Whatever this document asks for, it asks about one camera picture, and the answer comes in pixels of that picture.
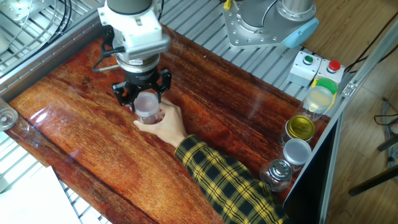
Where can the silver aluminium frame rail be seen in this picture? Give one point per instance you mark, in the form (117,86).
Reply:
(37,62)

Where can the small clear jar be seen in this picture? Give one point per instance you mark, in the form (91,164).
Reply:
(149,119)

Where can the tall jar with clear lid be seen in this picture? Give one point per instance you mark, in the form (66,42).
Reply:
(317,99)

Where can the jar with silver lid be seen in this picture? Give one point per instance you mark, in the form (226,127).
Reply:
(278,174)

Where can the jar with gold lid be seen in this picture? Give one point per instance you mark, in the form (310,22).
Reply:
(300,127)

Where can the black table side panel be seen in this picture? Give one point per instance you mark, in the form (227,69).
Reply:
(311,202)

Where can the aluminium frame strut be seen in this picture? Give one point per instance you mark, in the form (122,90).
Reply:
(373,53)

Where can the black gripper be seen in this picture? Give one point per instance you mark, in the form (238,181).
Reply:
(141,81)

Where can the silver mounting plate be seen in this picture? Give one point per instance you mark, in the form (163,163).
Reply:
(18,7)

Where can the white box green button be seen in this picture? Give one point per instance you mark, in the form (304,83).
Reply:
(303,70)

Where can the frosted white jar lid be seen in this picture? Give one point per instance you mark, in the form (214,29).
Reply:
(146,104)

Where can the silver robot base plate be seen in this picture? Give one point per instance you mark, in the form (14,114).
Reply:
(248,37)

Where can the bare person's hand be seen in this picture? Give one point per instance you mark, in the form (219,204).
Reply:
(171,126)

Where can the white paper sheet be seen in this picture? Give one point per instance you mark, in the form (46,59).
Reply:
(31,199)

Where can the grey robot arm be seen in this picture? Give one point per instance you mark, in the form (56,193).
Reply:
(258,12)

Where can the yellow black plaid-sleeved forearm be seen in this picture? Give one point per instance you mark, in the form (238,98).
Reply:
(230,186)

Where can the jar with frosted lid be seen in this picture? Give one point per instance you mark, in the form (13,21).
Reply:
(297,151)

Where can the white box red button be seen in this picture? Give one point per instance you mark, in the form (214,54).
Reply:
(331,72)

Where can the yellow box green cap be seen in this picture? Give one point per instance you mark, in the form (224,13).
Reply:
(328,84)

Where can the clear plastic container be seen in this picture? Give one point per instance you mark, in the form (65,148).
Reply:
(6,116)

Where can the dark chair leg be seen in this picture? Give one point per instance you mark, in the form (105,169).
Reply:
(388,143)
(373,182)

